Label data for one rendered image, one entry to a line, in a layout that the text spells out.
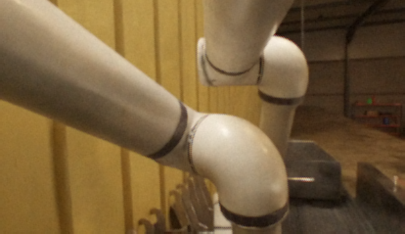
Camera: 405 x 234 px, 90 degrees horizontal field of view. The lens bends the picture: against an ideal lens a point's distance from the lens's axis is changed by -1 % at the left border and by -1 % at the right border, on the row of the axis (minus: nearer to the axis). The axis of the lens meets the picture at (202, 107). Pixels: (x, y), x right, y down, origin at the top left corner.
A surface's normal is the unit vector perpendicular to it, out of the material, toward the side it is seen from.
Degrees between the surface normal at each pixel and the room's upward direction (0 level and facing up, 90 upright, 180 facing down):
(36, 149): 90
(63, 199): 90
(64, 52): 88
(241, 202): 100
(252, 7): 166
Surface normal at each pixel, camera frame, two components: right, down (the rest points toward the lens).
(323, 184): -0.23, 0.07
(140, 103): 0.77, 0.03
